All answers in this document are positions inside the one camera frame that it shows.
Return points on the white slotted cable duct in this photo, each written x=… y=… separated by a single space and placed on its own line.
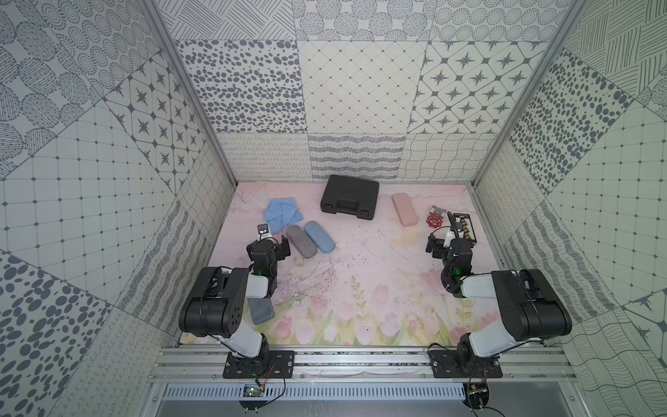
x=428 y=391

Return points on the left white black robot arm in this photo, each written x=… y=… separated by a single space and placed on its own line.
x=215 y=304

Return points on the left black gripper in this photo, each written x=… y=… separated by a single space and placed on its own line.
x=267 y=246

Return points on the grey felt eyeglass case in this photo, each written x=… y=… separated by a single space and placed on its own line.
x=301 y=241

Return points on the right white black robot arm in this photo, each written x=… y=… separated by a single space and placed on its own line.
x=528 y=305

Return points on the black plastic tool case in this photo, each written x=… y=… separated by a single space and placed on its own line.
x=351 y=196

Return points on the blue eyeglass case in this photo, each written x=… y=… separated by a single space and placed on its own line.
x=320 y=237

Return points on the red valve handwheel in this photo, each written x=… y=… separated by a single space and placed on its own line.
x=434 y=221

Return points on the dark grey eyeglass case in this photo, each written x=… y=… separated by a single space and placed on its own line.
x=261 y=310

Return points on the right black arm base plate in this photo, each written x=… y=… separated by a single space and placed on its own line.
x=447 y=364

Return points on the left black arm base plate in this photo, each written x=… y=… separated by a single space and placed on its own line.
x=268 y=365

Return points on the aluminium mounting rail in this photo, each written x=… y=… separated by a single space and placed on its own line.
x=209 y=363

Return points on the blue microfiber cloth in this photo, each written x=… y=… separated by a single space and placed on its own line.
x=281 y=213

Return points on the black box with brass parts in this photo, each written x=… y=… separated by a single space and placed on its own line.
x=462 y=224

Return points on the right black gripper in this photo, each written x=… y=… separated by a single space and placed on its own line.
x=439 y=247

